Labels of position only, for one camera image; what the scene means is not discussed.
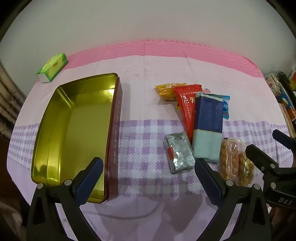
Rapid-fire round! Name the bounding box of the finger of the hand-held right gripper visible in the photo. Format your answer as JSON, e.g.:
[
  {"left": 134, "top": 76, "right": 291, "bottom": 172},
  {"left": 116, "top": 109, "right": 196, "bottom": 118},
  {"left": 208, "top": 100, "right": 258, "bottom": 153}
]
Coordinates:
[
  {"left": 272, "top": 129, "right": 296, "bottom": 149},
  {"left": 245, "top": 144, "right": 281, "bottom": 189}
]

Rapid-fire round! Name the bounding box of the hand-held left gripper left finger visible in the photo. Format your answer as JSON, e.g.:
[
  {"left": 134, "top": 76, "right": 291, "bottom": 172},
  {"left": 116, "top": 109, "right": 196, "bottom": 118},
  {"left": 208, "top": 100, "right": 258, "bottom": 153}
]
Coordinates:
[{"left": 27, "top": 157, "right": 104, "bottom": 241}]

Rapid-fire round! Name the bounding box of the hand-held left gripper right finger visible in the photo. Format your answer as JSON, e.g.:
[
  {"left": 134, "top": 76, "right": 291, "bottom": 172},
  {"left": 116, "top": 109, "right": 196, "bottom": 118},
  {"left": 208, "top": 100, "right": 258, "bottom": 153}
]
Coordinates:
[{"left": 195, "top": 158, "right": 271, "bottom": 241}]

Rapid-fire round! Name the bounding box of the clear peanut brittle packet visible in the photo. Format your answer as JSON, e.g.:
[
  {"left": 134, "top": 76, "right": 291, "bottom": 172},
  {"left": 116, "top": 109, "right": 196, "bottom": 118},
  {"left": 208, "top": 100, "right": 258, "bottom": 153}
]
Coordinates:
[{"left": 218, "top": 138, "right": 255, "bottom": 186}]

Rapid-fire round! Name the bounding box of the silver foil snack packet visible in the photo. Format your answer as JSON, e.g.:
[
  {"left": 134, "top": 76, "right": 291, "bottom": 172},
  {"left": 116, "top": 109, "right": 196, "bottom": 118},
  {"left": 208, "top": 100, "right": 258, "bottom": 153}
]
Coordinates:
[{"left": 164, "top": 131, "right": 195, "bottom": 174}]

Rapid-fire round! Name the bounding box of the gold tin box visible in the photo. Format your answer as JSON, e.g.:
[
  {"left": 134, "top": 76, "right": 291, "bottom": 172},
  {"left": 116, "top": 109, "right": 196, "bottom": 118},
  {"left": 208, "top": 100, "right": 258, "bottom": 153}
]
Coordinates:
[{"left": 31, "top": 73, "right": 123, "bottom": 204}]

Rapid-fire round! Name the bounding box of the light blue snack packet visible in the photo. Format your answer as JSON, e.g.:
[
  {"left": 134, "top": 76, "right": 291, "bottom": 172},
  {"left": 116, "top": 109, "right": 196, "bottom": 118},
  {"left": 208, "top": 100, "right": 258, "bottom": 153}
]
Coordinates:
[{"left": 221, "top": 95, "right": 231, "bottom": 120}]

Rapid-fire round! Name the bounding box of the navy and teal snack box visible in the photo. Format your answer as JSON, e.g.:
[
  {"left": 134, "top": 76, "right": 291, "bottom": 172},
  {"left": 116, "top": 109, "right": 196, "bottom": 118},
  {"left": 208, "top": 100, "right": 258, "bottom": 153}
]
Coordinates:
[{"left": 193, "top": 92, "right": 223, "bottom": 164}]

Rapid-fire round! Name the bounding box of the red snack packet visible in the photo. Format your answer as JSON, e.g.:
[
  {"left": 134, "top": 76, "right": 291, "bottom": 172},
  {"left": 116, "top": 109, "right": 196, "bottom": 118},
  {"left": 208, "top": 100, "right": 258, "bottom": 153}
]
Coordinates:
[{"left": 173, "top": 85, "right": 203, "bottom": 143}]

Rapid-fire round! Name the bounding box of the yellow snack packet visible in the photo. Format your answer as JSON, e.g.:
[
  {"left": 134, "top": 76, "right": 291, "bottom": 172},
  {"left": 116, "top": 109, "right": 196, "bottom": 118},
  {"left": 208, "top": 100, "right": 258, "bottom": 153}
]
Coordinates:
[{"left": 155, "top": 83, "right": 187, "bottom": 101}]

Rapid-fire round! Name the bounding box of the floral white pot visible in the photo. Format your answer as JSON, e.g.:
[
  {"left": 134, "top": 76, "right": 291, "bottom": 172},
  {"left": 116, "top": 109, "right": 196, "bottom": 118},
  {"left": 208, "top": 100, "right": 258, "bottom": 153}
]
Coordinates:
[{"left": 266, "top": 75, "right": 281, "bottom": 96}]

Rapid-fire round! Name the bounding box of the pale pink cloth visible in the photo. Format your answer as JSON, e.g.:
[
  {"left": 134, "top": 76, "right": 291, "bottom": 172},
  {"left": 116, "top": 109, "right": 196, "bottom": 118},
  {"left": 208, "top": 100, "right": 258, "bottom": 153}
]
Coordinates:
[{"left": 0, "top": 202, "right": 28, "bottom": 241}]

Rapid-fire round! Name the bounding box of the green tissue pack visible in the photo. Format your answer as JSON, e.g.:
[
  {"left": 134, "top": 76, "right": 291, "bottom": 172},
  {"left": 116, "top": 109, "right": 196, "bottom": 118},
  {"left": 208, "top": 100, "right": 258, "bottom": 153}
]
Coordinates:
[{"left": 36, "top": 53, "right": 68, "bottom": 83}]

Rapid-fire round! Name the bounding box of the pink and purple checked tablecloth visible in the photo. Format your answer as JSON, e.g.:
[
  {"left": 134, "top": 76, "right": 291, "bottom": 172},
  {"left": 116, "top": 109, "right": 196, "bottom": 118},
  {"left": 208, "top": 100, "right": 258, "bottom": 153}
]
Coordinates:
[{"left": 7, "top": 39, "right": 293, "bottom": 241}]

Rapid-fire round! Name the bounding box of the beige ribbed frame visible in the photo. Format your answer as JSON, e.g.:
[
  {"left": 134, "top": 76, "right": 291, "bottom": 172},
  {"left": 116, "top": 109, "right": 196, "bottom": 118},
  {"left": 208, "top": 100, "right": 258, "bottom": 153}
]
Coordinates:
[{"left": 0, "top": 60, "right": 26, "bottom": 139}]

